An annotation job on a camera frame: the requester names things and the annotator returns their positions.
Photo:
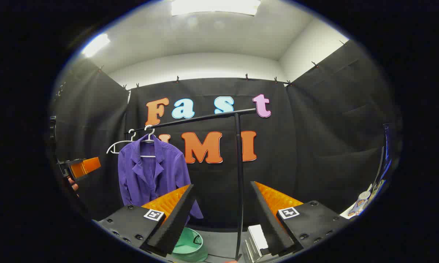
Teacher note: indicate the small ceiling light panel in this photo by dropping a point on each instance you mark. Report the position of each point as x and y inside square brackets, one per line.
[95, 44]

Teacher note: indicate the black clothes rack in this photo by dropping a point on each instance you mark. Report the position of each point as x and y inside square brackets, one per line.
[238, 164]

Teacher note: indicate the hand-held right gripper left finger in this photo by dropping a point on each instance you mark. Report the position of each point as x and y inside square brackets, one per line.
[175, 223]

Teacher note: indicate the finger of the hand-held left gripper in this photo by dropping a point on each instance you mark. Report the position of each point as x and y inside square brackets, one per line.
[68, 167]

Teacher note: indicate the black backdrop cloth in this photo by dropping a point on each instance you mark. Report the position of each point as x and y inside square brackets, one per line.
[314, 146]

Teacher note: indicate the purple jacket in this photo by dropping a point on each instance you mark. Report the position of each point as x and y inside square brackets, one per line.
[142, 175]

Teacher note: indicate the green laundry hamper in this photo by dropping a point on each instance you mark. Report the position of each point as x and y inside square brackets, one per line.
[190, 244]

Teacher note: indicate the large ceiling light panel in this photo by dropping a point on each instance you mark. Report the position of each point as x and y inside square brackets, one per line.
[216, 6]

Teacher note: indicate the row of backdrop clips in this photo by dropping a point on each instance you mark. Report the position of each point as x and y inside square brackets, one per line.
[177, 79]

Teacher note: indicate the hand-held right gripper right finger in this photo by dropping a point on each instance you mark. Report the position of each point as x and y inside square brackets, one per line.
[270, 226]

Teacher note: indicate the white plastic hanger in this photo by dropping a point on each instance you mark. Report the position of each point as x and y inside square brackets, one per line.
[148, 156]
[119, 143]

